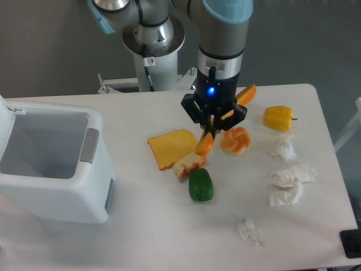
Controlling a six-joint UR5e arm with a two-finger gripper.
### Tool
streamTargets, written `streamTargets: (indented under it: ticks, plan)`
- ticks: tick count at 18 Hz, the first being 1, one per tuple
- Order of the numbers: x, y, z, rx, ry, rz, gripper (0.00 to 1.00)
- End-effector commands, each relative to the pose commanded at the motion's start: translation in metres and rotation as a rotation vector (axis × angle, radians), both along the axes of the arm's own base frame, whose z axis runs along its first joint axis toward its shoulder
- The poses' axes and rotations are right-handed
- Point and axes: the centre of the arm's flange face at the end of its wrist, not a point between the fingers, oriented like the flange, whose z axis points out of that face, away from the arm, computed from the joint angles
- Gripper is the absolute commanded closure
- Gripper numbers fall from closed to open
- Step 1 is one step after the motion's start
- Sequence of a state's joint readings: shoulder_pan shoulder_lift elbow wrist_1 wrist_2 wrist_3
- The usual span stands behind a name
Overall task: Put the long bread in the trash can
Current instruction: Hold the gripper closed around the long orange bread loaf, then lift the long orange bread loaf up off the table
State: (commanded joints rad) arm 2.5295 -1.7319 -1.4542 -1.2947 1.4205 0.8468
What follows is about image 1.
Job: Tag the small crusty bread piece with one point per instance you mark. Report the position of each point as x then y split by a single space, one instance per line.
184 166

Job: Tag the yellow toast slice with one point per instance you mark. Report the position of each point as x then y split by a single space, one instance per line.
168 148

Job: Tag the white metal base frame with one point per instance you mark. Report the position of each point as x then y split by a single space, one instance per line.
186 81

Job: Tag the crumpled white tissue middle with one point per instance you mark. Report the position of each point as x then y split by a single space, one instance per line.
290 177

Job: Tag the black device table corner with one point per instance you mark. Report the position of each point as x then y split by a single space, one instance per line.
350 240

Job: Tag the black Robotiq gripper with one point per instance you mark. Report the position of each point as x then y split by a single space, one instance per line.
211 94

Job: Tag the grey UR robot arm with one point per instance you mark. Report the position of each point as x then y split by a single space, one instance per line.
223 28

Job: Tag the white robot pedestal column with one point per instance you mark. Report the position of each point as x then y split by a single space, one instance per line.
155 53

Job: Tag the crumpled white tissue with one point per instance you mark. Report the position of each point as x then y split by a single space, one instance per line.
283 149
284 196
290 177

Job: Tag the small crumpled tissue front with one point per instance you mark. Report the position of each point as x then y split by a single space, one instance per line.
248 231

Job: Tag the round knotted bread roll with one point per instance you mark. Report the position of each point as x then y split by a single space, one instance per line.
235 141

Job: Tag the yellow bell pepper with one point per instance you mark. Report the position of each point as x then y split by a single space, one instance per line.
279 118

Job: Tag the green bell pepper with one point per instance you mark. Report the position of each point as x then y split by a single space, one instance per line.
200 186

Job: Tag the white trash can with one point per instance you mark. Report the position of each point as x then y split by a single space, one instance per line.
54 161

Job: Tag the crumpled white tissue lower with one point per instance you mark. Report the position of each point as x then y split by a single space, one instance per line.
284 196

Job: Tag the white furniture edge right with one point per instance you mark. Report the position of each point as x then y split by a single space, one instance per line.
349 129

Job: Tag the crumpled white tissue upper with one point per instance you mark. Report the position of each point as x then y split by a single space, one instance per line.
283 149

